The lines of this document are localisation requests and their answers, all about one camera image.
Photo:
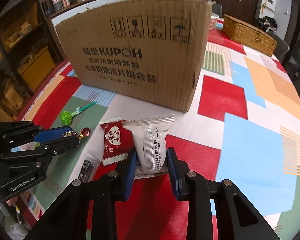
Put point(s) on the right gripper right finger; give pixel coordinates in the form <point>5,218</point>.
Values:
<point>177,170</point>

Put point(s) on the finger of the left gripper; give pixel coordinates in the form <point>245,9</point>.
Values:
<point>61,145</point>
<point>51,134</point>

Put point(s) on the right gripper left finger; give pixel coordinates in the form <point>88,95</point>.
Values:
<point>126,174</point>

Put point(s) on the green lollipop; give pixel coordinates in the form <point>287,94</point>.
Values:
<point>67,117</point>

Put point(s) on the red white snack packet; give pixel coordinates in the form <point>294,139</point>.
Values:
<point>118,141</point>

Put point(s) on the foil candy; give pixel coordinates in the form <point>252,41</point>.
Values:
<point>85,132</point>

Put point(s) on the small black clear packet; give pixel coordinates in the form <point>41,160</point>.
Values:
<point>89,167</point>

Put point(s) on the colourful patchwork tablecloth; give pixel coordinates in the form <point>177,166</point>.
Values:
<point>243,125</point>

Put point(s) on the brown cardboard box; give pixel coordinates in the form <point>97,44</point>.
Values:
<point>152,50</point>

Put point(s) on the plastic water bottle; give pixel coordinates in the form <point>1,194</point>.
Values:
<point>57,4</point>

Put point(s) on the woven wicker basket box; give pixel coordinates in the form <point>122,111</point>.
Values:
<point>248,35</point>

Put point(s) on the dark chair right far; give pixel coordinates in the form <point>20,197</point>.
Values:
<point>282,47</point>

